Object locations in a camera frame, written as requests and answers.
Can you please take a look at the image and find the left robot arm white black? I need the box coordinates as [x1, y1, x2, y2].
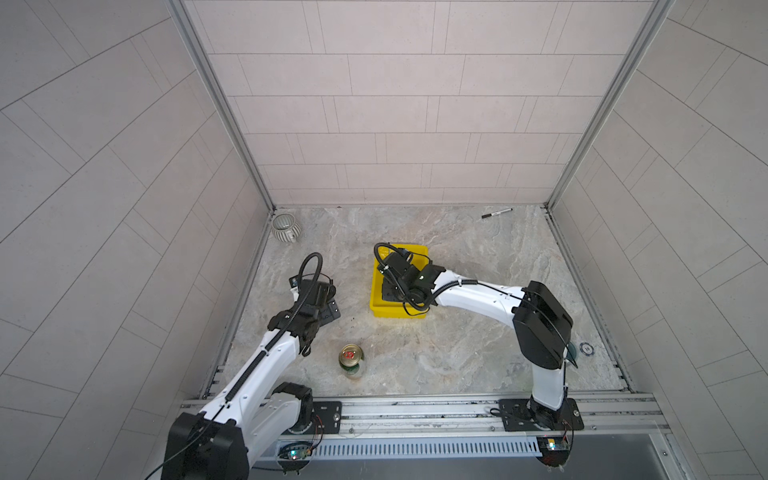
[154, 275, 341, 479]

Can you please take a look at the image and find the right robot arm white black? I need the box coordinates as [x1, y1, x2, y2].
[374, 242, 584, 433]

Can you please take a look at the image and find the yellow plastic bin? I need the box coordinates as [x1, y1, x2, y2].
[369, 243, 428, 319]

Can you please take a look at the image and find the green soda can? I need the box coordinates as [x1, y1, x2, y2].
[338, 344, 365, 378]

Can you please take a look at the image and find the ribbed glass jar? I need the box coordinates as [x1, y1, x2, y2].
[271, 213, 302, 243]

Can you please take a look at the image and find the black white marker pen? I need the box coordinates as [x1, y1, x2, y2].
[480, 207, 514, 219]

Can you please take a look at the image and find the left controller board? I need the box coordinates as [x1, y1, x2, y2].
[277, 441, 314, 463]

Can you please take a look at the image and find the controller board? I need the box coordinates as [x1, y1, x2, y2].
[536, 436, 571, 467]
[277, 441, 314, 463]

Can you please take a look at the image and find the grey blue cup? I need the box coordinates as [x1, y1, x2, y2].
[568, 342, 595, 358]

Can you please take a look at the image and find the right controller board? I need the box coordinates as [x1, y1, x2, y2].
[536, 436, 571, 467]

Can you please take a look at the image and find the left corner metal strip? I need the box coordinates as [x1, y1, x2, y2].
[166, 0, 276, 213]

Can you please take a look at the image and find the corner metal strip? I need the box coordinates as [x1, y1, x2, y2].
[544, 0, 675, 211]
[166, 0, 276, 213]

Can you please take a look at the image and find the right corner metal strip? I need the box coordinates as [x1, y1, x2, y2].
[544, 0, 675, 211]

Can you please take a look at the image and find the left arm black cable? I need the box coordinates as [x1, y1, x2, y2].
[221, 251, 325, 403]

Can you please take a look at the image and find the aluminium mounting rail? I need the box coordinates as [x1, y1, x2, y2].
[167, 392, 670, 442]

